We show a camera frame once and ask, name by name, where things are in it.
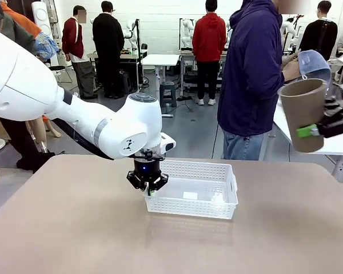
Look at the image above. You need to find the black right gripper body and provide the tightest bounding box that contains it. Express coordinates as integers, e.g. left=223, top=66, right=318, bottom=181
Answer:
left=317, top=88, right=343, bottom=139

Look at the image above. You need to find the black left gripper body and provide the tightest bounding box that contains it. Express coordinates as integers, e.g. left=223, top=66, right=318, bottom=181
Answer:
left=131, top=148, right=165, bottom=182

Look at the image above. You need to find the brown tumbler cup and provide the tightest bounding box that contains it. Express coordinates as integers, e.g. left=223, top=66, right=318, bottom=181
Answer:
left=277, top=78, right=328, bottom=154

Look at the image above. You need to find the white perforated plastic basket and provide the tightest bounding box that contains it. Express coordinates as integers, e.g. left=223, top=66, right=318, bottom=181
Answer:
left=144, top=159, right=239, bottom=220

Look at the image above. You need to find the blue cleaning cloth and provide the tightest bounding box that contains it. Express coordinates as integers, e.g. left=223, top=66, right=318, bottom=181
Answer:
left=297, top=49, right=333, bottom=87

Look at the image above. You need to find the person's right forearm navy sleeve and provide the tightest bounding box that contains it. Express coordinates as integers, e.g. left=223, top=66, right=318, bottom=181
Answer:
left=247, top=64, right=286, bottom=98

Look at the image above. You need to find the person's right hand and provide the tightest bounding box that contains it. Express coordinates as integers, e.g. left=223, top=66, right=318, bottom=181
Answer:
left=283, top=63, right=302, bottom=82

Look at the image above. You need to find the person's left hand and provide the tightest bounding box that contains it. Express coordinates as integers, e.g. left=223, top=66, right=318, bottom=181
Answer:
left=281, top=52, right=300, bottom=68

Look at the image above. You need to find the white side table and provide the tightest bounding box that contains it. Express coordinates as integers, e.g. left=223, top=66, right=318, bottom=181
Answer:
left=273, top=98, right=343, bottom=184

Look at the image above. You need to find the grey plastic step stool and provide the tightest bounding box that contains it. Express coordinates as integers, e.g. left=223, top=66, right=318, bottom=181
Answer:
left=159, top=81, right=178, bottom=109

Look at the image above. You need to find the person in navy hoodie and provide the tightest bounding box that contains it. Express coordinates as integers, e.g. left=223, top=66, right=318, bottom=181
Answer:
left=217, top=0, right=287, bottom=161

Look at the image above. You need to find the person in black jacket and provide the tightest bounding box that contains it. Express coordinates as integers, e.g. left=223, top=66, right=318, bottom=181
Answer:
left=298, top=0, right=339, bottom=62

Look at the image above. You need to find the white height-adjustable desk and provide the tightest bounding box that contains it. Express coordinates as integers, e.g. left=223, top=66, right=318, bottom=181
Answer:
left=142, top=54, right=181, bottom=119

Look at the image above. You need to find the black chair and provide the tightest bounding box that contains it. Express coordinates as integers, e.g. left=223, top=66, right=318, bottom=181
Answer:
left=49, top=65, right=74, bottom=84

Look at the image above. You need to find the person in red hoodie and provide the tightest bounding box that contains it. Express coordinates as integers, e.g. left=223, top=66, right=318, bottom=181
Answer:
left=192, top=0, right=228, bottom=107

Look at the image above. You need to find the person in long black coat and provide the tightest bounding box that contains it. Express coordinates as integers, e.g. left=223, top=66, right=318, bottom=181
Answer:
left=92, top=1, right=125, bottom=99

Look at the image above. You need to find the person in maroon jacket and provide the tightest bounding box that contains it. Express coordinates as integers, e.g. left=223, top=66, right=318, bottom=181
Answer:
left=61, top=5, right=99, bottom=100

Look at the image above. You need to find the mannequin in orange blue clothes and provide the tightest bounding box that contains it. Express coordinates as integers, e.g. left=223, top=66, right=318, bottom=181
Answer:
left=1, top=2, right=61, bottom=152

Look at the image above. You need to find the person in dark green jacket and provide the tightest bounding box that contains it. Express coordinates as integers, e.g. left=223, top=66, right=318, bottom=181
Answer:
left=0, top=0, right=55, bottom=174

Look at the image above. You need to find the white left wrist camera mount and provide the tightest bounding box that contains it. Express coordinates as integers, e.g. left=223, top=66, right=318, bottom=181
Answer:
left=159, top=132, right=177, bottom=154

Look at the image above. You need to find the left arm black cable sleeve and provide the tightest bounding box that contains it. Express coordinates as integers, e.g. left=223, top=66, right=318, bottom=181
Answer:
left=51, top=118, right=115, bottom=162

